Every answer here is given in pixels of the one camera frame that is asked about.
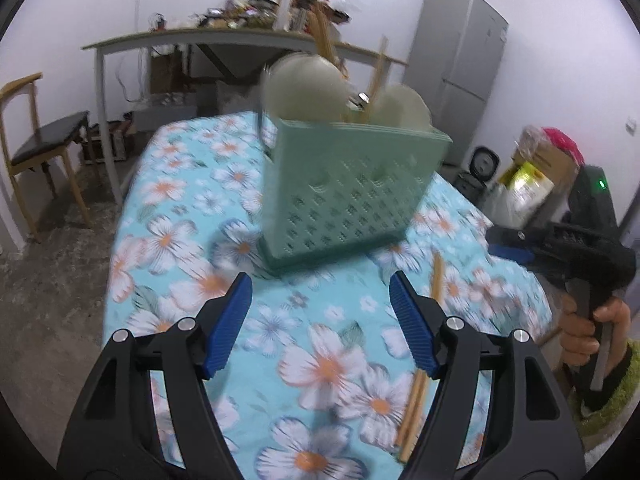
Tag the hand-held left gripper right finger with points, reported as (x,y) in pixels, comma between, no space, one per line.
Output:
(415,330)

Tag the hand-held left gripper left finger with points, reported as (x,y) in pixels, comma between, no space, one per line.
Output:
(227,330)

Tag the pink bag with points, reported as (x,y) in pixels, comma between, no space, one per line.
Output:
(562,142)

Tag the wooden chair with dark seat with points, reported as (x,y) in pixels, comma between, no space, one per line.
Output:
(50,135)

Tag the grey desk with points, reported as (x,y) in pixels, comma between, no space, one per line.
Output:
(200,37)

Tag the person's right hand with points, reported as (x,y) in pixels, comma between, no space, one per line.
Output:
(575,340)

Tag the brown cardboard box under desk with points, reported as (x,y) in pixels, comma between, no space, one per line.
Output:
(167,72)

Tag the crumpled clear plastic bag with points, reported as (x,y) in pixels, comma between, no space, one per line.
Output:
(531,137)

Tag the white wall socket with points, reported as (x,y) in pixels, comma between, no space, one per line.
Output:
(633,125)

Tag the silver refrigerator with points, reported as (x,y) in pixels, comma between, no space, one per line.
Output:
(460,60)

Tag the bamboo chopstick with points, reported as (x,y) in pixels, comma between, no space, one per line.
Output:
(407,407)
(437,280)
(416,419)
(377,77)

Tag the yellow green printed sack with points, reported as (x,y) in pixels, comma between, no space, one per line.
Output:
(525,185)

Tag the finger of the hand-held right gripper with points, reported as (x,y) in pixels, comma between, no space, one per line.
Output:
(515,236)
(510,253)

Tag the blue floral blanket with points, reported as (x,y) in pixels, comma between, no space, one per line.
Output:
(300,360)

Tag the pile of bamboo chopsticks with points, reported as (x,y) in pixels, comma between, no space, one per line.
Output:
(322,35)

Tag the green plastic utensil holder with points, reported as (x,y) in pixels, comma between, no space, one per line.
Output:
(350,185)

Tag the black rice cooker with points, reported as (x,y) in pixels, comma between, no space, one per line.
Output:
(482,160)

